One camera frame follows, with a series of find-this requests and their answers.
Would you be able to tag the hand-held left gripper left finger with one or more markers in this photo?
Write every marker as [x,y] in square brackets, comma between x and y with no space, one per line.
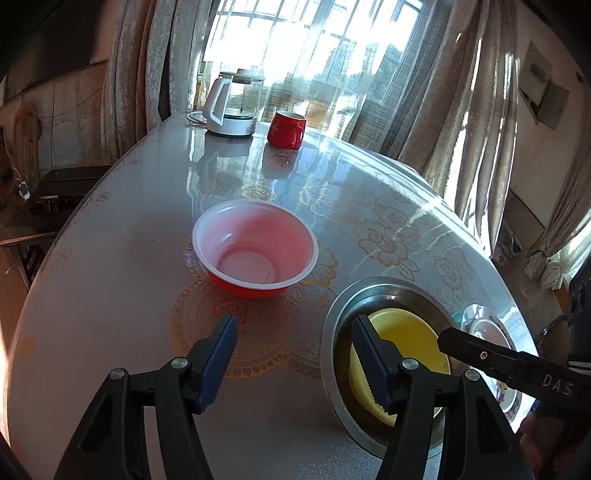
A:
[217,355]

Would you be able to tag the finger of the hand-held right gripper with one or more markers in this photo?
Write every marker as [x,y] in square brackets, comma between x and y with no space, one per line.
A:
[475,353]

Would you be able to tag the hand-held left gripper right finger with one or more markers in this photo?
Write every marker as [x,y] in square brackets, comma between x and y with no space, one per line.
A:
[369,364]

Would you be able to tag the teal plate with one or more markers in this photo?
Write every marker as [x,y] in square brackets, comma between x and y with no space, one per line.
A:
[458,317]

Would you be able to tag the yellow plastic bowl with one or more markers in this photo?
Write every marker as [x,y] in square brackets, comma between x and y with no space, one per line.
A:
[411,332]

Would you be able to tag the stainless steel bowl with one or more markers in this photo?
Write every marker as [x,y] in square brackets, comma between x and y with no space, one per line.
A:
[341,304]

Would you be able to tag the red plastic bowl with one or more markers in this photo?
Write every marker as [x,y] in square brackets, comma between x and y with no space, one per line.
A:
[240,230]

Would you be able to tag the person's right hand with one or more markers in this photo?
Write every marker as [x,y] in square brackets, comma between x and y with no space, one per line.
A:
[545,438]

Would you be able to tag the grey floral tablecloth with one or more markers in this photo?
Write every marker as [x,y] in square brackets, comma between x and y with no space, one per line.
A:
[115,277]

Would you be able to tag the beige patterned curtain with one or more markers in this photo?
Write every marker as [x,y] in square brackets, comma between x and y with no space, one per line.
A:
[138,69]
[563,217]
[471,92]

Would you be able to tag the dark wooden cabinet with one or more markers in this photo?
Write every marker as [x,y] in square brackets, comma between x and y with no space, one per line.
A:
[69,182]

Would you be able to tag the red mug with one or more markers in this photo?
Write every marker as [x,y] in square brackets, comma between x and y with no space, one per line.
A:
[284,131]

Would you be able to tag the white charger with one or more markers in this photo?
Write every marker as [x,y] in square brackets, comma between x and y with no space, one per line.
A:
[25,190]

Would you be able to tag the glass electric kettle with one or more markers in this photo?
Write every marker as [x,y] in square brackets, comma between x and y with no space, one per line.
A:
[214,101]

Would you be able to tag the sheer white curtain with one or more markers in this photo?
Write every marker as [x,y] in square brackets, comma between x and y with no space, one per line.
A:
[323,69]

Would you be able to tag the window with metal bars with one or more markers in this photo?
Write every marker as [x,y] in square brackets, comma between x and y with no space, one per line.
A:
[314,55]

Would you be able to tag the wall fuse box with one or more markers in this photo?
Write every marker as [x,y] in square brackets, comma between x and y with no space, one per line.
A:
[545,87]

